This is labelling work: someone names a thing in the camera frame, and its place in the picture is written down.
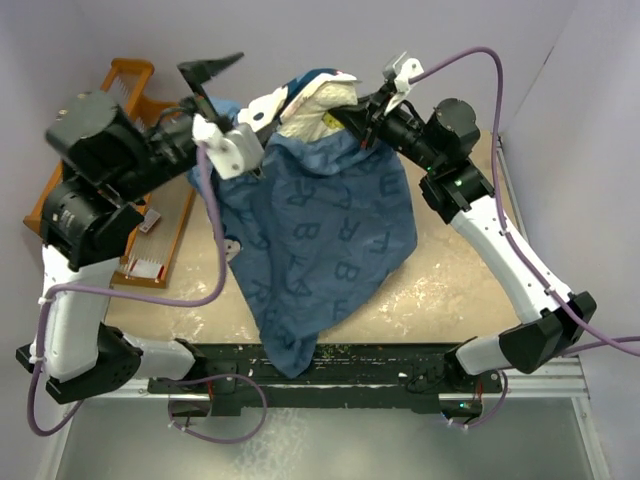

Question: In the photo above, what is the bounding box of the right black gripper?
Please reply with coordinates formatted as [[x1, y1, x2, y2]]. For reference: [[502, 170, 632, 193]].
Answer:
[[333, 80, 444, 172]]

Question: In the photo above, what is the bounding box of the white quilted pillow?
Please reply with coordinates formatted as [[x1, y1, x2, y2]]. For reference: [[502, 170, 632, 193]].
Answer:
[[277, 81, 357, 143]]

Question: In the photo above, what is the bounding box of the blue cartoon print pillowcase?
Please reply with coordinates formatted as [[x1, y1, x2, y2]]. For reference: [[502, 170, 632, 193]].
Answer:
[[207, 68, 418, 378]]

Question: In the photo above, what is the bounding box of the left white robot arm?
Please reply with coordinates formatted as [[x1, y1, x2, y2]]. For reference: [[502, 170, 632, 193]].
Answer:
[[16, 54, 239, 404]]

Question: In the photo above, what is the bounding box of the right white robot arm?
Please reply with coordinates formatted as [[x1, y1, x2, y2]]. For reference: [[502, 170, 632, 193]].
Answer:
[[330, 87, 597, 391]]

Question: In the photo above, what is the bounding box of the small red white card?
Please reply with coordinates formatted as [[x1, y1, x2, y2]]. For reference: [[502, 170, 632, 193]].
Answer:
[[138, 208, 161, 234]]

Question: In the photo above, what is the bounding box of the orange wooden rack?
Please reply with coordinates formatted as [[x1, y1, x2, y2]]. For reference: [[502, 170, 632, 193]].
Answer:
[[24, 58, 195, 288]]

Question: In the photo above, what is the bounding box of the red white box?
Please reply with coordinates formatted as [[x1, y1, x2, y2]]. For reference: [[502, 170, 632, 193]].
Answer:
[[124, 259, 164, 281]]

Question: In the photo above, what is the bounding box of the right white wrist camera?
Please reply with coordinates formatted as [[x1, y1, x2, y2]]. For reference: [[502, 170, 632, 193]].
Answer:
[[383, 52, 424, 114]]

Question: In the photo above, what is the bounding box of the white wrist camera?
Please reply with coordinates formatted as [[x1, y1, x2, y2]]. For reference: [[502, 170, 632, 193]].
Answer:
[[383, 52, 424, 114], [192, 114, 264, 180]]

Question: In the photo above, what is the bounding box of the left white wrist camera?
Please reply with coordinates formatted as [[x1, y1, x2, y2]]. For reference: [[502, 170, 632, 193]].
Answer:
[[192, 114, 264, 180]]

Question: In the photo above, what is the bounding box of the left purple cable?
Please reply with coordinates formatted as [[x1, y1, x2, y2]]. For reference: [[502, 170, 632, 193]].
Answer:
[[27, 144, 229, 437]]

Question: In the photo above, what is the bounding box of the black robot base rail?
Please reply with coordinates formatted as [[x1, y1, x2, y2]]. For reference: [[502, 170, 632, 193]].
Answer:
[[148, 343, 503, 418]]

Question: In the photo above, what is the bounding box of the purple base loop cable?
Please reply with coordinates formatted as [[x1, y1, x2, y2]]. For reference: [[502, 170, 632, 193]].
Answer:
[[167, 373, 269, 445]]

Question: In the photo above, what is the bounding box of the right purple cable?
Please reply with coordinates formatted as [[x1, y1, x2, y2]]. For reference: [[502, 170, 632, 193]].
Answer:
[[407, 46, 640, 359]]

